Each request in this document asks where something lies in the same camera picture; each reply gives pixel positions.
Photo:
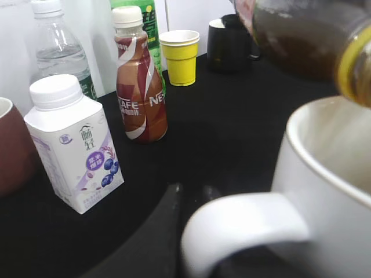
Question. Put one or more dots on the white blueberry yogurt carton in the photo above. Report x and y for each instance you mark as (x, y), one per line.
(74, 142)

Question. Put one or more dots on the green Sprite bottle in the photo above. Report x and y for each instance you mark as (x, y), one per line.
(150, 26)

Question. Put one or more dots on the clear water bottle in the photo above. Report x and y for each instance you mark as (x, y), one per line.
(58, 50)

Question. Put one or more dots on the dark red ceramic mug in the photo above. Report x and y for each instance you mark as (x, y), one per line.
(19, 157)

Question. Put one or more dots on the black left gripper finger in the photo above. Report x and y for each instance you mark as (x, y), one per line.
(153, 250)

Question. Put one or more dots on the black ceramic mug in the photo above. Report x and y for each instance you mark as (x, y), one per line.
(230, 46)

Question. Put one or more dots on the white ceramic mug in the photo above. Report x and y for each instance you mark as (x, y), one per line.
(317, 213)

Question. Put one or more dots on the cola bottle red label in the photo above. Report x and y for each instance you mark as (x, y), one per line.
(319, 40)

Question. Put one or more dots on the brown Nescafe coffee bottle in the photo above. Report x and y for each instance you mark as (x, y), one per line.
(139, 85)

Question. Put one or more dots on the yellow paper cup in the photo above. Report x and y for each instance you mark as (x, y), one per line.
(180, 49)

